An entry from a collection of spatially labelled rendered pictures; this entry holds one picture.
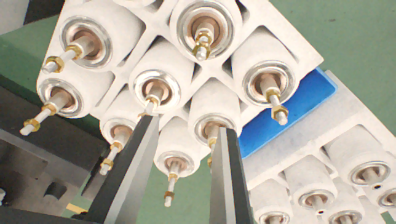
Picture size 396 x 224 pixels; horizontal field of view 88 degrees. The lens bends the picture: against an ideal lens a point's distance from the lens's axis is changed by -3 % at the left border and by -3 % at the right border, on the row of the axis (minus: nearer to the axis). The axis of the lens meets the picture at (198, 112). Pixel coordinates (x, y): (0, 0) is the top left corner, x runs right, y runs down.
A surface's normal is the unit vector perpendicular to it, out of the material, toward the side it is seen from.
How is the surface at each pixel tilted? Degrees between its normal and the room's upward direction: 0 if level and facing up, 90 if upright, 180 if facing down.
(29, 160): 0
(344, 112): 90
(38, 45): 0
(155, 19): 0
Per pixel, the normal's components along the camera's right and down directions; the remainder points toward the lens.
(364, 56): -0.07, 0.58
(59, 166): 0.37, -0.04
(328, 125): -0.79, -0.53
